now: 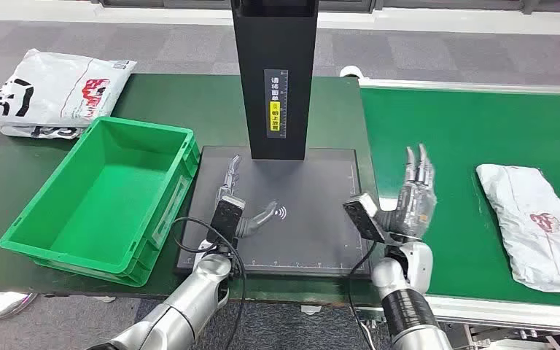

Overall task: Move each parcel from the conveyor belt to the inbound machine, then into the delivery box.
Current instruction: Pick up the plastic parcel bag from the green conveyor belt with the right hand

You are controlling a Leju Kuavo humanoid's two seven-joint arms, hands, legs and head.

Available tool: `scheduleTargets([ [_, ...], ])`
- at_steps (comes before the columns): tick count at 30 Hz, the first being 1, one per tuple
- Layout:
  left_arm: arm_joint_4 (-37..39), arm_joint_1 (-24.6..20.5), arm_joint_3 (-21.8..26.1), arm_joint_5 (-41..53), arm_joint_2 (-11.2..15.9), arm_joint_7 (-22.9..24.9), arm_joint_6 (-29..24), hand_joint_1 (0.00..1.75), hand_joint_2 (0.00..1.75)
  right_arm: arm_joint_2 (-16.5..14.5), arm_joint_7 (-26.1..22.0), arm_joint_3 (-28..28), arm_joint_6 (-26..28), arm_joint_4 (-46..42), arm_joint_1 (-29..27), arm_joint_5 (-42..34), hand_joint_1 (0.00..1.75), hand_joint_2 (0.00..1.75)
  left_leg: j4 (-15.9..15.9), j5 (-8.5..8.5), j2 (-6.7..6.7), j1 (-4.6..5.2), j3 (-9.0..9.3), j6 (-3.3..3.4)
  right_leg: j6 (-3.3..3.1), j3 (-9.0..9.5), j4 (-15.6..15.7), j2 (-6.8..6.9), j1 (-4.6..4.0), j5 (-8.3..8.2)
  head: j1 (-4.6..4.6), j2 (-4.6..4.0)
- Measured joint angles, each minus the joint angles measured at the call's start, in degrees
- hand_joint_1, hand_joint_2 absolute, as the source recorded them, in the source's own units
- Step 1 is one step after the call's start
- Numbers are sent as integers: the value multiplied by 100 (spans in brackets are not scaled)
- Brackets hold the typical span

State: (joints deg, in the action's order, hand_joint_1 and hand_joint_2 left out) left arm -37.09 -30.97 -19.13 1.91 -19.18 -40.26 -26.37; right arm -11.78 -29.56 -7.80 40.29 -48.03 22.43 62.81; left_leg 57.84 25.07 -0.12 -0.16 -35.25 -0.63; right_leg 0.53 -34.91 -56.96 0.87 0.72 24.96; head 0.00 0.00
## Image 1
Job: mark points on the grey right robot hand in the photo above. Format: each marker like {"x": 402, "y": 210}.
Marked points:
{"x": 415, "y": 207}

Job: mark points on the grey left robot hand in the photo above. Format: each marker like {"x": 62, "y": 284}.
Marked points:
{"x": 256, "y": 223}

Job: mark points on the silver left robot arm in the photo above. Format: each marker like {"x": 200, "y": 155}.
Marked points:
{"x": 198, "y": 290}

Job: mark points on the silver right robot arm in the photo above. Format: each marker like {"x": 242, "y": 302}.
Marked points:
{"x": 405, "y": 309}

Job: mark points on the green conveyor belt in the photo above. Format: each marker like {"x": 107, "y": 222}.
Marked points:
{"x": 454, "y": 145}

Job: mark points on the white conveyor roller end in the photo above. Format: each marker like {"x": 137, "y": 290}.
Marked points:
{"x": 351, "y": 71}

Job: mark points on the white parcel black lettering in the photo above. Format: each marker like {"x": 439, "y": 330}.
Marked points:
{"x": 43, "y": 131}

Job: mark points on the white parcel red black print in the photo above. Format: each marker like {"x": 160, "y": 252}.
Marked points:
{"x": 53, "y": 87}

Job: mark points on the white table foot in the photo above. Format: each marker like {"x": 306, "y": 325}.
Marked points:
{"x": 105, "y": 300}
{"x": 310, "y": 310}

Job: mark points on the green plastic crate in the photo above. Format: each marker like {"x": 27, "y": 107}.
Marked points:
{"x": 106, "y": 203}

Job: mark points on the black scanner column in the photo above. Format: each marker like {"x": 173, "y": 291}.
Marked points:
{"x": 275, "y": 48}

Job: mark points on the chrome chair base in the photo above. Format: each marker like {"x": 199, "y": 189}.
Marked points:
{"x": 0, "y": 304}

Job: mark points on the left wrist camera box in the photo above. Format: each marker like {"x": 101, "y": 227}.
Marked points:
{"x": 224, "y": 217}

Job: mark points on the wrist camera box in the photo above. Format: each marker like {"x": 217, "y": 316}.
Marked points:
{"x": 224, "y": 217}
{"x": 362, "y": 215}

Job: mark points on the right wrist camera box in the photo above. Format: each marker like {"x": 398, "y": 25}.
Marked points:
{"x": 362, "y": 215}

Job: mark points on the black scanner base plate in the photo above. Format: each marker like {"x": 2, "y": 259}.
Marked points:
{"x": 309, "y": 241}

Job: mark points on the aluminium conveyor frame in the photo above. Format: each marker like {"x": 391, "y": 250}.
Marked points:
{"x": 502, "y": 316}

